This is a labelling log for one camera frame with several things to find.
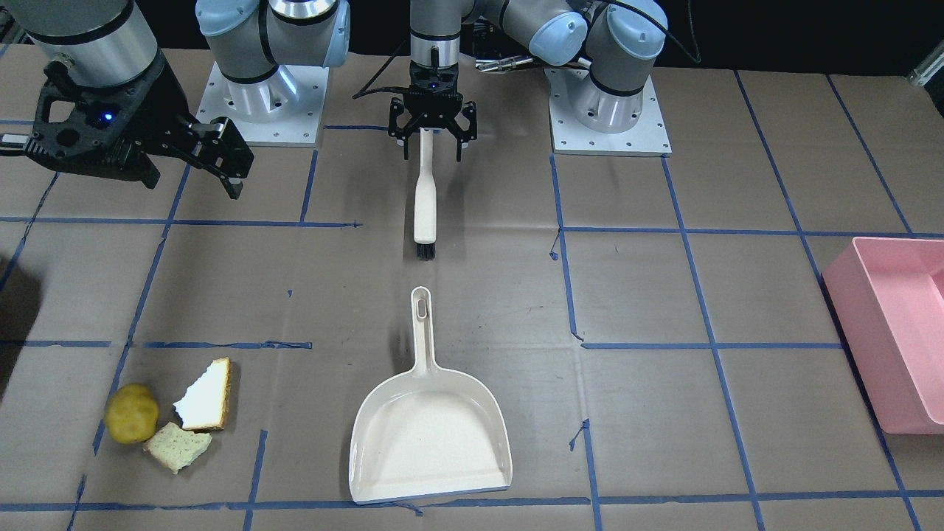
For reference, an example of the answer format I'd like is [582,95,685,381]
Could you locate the beige hand brush black bristles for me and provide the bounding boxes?
[412,128,437,261]

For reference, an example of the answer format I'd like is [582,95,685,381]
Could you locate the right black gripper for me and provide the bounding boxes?
[2,52,255,201]

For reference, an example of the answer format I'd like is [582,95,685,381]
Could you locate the green-speckled bread piece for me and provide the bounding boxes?
[144,421,212,475]

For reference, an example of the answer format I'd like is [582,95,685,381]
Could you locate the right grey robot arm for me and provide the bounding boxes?
[2,1,350,199]

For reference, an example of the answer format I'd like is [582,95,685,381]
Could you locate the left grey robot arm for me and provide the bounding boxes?
[387,1,672,156]

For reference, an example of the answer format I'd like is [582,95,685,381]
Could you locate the yellow potato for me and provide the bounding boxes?
[104,383,161,444]

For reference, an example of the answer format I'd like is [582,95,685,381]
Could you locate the beige plastic dustpan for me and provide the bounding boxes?
[348,286,513,504]

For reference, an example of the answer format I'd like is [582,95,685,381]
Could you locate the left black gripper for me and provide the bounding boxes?
[388,63,478,162]

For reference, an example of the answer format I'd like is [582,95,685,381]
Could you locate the white bread slice piece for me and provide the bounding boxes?
[174,357,232,431]

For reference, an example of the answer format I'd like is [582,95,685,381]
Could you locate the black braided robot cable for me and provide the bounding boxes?
[353,37,411,100]

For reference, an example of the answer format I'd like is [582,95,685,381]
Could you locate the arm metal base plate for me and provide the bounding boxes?
[545,69,673,157]
[198,63,331,148]

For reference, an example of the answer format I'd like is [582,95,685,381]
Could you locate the pink plastic bin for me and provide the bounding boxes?
[823,237,943,434]

